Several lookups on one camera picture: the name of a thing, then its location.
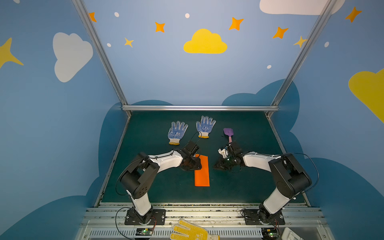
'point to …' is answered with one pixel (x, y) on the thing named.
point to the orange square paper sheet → (201, 176)
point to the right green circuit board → (269, 233)
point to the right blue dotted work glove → (205, 127)
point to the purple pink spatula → (229, 132)
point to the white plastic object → (289, 234)
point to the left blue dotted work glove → (175, 133)
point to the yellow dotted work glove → (194, 232)
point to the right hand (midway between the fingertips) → (213, 165)
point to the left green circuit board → (144, 232)
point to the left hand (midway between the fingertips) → (200, 167)
